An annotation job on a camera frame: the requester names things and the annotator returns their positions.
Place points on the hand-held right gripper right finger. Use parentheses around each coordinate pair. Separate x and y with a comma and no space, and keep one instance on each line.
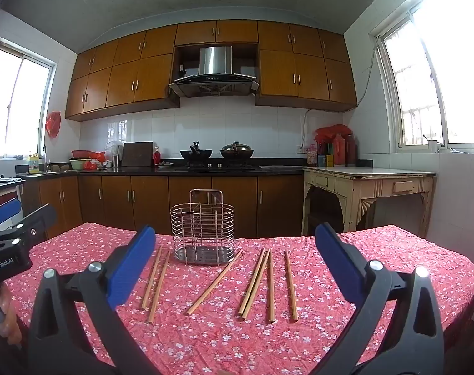
(338,269)

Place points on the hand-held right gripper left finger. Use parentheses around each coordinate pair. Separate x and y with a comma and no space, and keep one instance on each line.
(131,269)

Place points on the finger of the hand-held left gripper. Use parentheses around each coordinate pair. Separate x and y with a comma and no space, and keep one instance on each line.
(37,220)
(4,211)

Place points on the wooden chopstick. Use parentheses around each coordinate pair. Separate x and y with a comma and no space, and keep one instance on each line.
(270,285)
(256,283)
(252,279)
(214,282)
(291,285)
(151,277)
(159,287)

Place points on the person's left hand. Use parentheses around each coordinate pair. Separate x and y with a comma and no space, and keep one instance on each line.
(10,316)

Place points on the red and white cabinet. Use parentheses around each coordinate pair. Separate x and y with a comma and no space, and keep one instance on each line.
(2,199)

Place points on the yellow detergent bottle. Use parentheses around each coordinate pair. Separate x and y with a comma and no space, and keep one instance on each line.
(33,165)

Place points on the kitchen faucet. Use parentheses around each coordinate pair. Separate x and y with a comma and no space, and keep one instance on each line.
(45,158)

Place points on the wooden base cabinets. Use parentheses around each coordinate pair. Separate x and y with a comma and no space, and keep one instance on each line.
(151,203)

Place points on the green basin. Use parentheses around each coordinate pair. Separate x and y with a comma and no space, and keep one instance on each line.
(77,164)

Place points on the red basin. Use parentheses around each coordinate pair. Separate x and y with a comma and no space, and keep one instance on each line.
(80,153)

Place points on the red plastic bag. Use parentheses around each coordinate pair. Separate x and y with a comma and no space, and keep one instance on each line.
(96,162)

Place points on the cream wooden side table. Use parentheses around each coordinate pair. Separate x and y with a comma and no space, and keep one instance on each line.
(370,181)

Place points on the steel cups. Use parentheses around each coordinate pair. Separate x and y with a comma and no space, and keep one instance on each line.
(116,161)

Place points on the black kitchen countertop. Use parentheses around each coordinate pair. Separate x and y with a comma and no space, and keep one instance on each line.
(143,171)

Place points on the white plastic bag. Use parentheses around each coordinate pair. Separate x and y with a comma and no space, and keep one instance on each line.
(114,147)

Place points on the group of condiment bottles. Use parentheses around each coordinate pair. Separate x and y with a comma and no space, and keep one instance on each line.
(323,158)

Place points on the red floral tablecloth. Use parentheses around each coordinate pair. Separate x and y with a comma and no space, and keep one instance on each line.
(221,340)

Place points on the small red bottle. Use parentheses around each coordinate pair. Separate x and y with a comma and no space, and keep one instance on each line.
(157,157)

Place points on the dark cutting board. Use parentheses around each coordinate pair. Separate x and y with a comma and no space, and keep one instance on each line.
(137,154)

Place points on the dark red plastic jug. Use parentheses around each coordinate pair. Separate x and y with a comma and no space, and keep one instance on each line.
(351,150)

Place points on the black wok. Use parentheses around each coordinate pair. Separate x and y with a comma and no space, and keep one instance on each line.
(196,153)

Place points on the black gas stove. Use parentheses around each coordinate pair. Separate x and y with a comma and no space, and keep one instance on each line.
(217,167)

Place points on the red bag behind jugs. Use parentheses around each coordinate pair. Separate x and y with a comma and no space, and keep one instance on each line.
(329,129)

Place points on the white mug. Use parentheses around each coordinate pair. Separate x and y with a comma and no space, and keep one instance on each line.
(433,147)

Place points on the dark pot with lid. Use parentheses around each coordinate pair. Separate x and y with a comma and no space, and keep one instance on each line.
(237,150)

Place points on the large barred window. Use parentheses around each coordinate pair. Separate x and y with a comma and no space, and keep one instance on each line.
(428,86)

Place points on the steel range hood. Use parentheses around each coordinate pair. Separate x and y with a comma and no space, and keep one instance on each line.
(215,80)

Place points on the red hanging wall bag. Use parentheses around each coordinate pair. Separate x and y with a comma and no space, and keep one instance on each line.
(53,124)

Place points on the narrow wooden wall cabinet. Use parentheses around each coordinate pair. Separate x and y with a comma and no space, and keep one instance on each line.
(215,31)

